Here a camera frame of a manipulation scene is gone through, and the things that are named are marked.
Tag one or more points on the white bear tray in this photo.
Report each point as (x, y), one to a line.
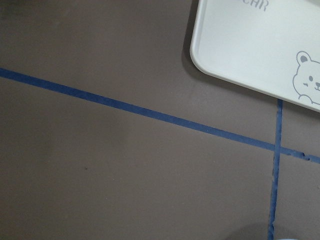
(270, 46)

